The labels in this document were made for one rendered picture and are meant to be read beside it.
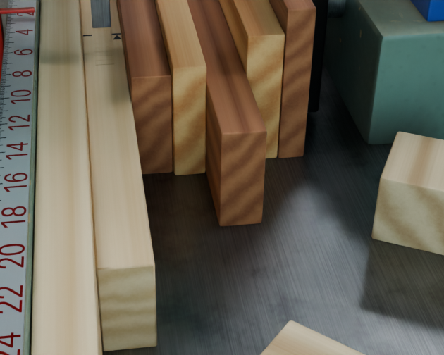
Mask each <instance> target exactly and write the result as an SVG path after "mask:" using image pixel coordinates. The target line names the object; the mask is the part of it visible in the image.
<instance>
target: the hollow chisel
mask: <svg viewBox="0 0 444 355"><path fill-rule="evenodd" d="M90 3H91V14H92V27H93V28H102V27H111V12H110V0H90Z"/></svg>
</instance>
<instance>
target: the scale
mask: <svg viewBox="0 0 444 355"><path fill-rule="evenodd" d="M25 7H35V12H34V13H9V14H8V17H7V25H6V38H5V47H4V60H3V68H2V76H1V89H0V355H23V339H24V320H25V282H26V263H27V225H28V206H29V186H30V149H31V129H32V93H33V73H34V54H35V16H36V0H9V3H8V8H25Z"/></svg>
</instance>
